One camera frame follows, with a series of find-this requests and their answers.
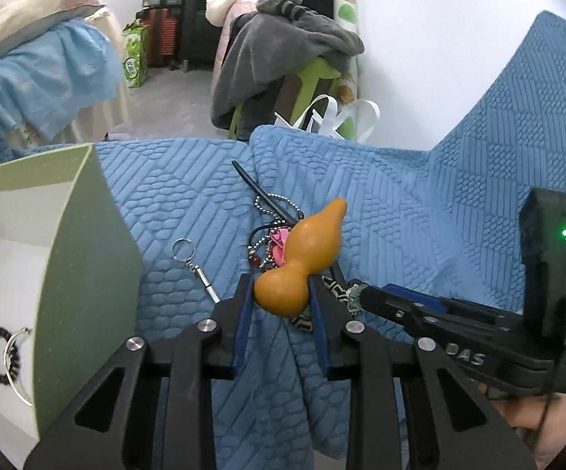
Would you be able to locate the grey fleece blanket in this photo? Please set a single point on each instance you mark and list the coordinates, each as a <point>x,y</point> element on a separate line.
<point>273,44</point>

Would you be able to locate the light blue bed sheet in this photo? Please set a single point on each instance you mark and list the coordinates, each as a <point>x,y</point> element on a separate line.
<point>52,73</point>

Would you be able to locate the black suitcase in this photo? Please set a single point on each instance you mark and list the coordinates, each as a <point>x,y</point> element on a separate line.
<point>202,24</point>

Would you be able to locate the green plastic stool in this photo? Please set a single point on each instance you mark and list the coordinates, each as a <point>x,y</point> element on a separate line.
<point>312,71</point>

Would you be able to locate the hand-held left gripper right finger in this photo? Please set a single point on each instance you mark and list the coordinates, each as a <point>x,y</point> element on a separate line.
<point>319,325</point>

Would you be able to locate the rolled dotted mat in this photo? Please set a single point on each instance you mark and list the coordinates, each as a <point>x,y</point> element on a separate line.
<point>347,14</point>

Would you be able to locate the person's right hand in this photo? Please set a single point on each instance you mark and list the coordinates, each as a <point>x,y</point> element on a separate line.
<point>527,418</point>

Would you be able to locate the blue quilted blanket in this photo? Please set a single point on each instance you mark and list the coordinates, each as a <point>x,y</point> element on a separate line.
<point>410,205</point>

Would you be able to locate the green carton box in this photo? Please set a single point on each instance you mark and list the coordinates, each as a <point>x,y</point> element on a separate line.
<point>135,54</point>

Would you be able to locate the green cardboard box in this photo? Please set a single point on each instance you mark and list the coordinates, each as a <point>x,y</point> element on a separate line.
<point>92,254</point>

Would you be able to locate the beige pillow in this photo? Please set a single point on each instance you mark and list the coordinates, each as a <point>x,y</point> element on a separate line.
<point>28,10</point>

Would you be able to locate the orange gourd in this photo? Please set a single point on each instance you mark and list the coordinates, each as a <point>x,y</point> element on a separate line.
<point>302,254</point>

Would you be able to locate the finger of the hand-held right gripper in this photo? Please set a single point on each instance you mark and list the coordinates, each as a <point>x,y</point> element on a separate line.
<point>385,303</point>
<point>417,297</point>

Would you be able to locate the white tote bag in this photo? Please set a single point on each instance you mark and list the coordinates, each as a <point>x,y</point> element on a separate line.
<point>332,117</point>

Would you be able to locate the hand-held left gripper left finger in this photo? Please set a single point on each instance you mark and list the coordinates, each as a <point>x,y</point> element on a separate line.
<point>243,325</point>

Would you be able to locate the red suitcase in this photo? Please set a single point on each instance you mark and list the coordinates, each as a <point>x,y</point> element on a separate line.
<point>163,39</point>

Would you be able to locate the black white patterned band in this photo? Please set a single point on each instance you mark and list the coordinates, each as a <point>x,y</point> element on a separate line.
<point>336,290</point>

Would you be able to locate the silver bangle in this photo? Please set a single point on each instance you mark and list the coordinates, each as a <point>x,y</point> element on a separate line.
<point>6,360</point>

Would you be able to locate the black hair stick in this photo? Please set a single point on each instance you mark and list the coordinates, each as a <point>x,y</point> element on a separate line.
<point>253,186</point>

